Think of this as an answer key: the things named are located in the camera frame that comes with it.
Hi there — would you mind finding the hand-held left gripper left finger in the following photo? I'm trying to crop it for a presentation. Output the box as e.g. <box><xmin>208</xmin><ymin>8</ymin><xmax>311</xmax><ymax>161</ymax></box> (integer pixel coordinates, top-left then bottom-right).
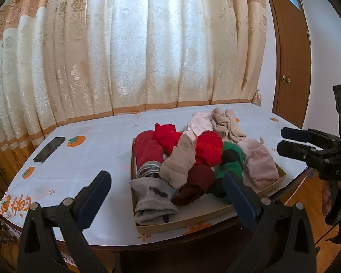
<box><xmin>17</xmin><ymin>171</ymin><xmax>112</xmax><ymax>273</ymax></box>

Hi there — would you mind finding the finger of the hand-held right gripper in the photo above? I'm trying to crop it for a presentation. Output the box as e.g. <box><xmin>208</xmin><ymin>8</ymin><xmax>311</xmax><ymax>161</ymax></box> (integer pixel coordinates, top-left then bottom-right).
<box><xmin>276</xmin><ymin>140</ymin><xmax>330</xmax><ymax>168</ymax></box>
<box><xmin>281</xmin><ymin>127</ymin><xmax>341</xmax><ymax>151</ymax></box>

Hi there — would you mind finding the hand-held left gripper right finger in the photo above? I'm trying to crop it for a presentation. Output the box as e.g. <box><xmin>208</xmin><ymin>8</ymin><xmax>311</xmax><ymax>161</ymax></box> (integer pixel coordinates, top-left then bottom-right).
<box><xmin>222</xmin><ymin>171</ymin><xmax>317</xmax><ymax>273</ymax></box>

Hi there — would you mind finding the light pink underwear with tag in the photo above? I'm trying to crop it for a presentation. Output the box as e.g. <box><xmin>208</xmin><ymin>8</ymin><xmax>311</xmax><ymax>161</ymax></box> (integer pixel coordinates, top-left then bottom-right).
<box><xmin>239</xmin><ymin>138</ymin><xmax>280</xmax><ymax>190</ymax></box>

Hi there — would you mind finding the green and black sock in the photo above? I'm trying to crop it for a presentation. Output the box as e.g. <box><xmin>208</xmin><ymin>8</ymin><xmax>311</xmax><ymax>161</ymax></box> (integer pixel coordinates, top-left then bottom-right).
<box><xmin>209</xmin><ymin>142</ymin><xmax>245</xmax><ymax>204</ymax></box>

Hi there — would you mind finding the shallow cardboard box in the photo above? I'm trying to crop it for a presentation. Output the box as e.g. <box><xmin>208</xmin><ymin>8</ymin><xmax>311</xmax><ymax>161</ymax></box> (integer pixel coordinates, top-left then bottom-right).
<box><xmin>130</xmin><ymin>131</ymin><xmax>286</xmax><ymax>235</ymax></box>

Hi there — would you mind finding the maroon sock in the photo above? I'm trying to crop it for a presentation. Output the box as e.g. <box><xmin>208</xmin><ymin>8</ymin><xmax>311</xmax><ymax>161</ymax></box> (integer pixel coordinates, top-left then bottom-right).
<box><xmin>170</xmin><ymin>164</ymin><xmax>215</xmax><ymax>207</ymax></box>

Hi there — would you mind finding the red fuzzy sock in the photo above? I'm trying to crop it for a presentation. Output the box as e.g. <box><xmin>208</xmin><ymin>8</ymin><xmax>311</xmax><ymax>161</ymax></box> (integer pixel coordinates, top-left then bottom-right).
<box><xmin>195</xmin><ymin>131</ymin><xmax>223</xmax><ymax>167</ymax></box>

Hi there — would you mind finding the dark red sock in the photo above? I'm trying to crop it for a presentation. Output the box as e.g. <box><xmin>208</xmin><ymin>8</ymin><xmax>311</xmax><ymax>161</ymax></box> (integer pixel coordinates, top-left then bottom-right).
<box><xmin>134</xmin><ymin>130</ymin><xmax>165</xmax><ymax>178</ymax></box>

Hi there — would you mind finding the tan sock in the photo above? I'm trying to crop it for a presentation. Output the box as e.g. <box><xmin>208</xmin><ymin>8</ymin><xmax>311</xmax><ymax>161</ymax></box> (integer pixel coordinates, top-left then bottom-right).
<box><xmin>160</xmin><ymin>134</ymin><xmax>198</xmax><ymax>190</ymax></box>

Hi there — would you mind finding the light pink underwear with bow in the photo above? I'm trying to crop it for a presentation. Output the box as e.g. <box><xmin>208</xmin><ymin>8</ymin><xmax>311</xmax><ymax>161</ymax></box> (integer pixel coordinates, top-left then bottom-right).
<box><xmin>186</xmin><ymin>111</ymin><xmax>213</xmax><ymax>137</ymax></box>

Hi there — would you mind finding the bright red sock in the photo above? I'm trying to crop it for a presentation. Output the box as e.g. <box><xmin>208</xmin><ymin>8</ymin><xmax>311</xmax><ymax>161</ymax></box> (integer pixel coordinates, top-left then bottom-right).
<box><xmin>154</xmin><ymin>123</ymin><xmax>185</xmax><ymax>160</ymax></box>

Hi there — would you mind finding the person's right hand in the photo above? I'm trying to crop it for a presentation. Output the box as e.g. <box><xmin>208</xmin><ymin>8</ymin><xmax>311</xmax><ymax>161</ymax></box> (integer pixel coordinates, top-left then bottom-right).
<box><xmin>322</xmin><ymin>180</ymin><xmax>341</xmax><ymax>217</ymax></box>

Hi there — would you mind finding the white persimmon print tablecloth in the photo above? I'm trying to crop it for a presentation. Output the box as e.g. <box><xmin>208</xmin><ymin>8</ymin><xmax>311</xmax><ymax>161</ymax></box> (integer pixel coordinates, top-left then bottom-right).
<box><xmin>0</xmin><ymin>104</ymin><xmax>314</xmax><ymax>246</ymax></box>

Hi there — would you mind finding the curtain tassel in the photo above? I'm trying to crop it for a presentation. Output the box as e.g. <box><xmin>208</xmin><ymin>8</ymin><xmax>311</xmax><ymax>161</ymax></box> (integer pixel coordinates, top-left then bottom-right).
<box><xmin>251</xmin><ymin>84</ymin><xmax>261</xmax><ymax>107</ymax></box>

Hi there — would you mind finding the black phone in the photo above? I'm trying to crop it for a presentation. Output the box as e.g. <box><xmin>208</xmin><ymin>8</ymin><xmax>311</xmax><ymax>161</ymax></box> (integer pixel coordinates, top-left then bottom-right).
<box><xmin>33</xmin><ymin>137</ymin><xmax>66</xmax><ymax>163</ymax></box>

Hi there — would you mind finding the brown wooden door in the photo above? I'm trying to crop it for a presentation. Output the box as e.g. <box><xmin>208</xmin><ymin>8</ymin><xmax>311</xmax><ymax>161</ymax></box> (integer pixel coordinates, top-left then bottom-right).
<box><xmin>263</xmin><ymin>0</ymin><xmax>313</xmax><ymax>128</ymax></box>

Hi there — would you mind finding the cream and orange floral curtain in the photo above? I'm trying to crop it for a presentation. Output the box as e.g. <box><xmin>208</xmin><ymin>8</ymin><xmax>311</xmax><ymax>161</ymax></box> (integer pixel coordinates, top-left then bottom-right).
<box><xmin>0</xmin><ymin>0</ymin><xmax>268</xmax><ymax>160</ymax></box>

